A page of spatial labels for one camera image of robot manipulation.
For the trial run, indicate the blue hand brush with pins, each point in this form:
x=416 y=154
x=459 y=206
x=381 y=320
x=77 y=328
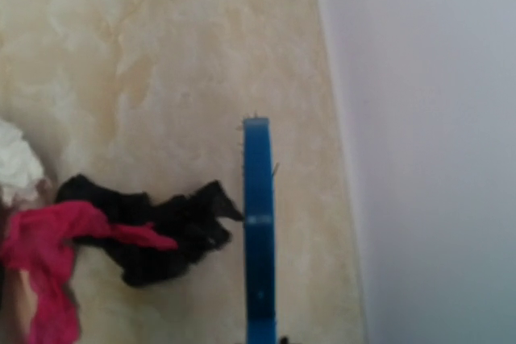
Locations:
x=259 y=232

